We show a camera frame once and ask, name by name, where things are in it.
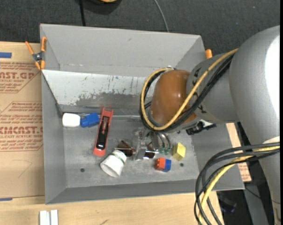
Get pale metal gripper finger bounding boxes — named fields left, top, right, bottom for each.
left=131, top=133, right=146, bottom=149
left=133, top=147, right=148, bottom=161

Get brown lens sunglasses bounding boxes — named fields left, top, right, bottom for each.
left=114, top=139, right=160, bottom=161

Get red and blue toy brick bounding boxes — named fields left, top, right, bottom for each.
left=154, top=157, right=172, bottom=173

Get yellow cube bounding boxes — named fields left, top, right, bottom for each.
left=171, top=142, right=187, bottom=162

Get white paper cup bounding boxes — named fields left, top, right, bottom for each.
left=99, top=149, right=128, bottom=179

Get red and black hand tool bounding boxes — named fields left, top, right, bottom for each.
left=92, top=107, right=114, bottom=158

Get blue toy block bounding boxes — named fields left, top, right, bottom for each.
left=80, top=112, right=101, bottom=128

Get grey metal bin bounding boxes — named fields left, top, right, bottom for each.
left=39, top=23, right=246, bottom=205

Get white rounded block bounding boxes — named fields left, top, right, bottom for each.
left=62, top=112, right=82, bottom=128

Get brown cardboard board red print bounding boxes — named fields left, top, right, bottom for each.
left=0, top=40, right=253, bottom=203

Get black cylinder on white bracket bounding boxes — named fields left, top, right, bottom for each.
left=186, top=120, right=217, bottom=136

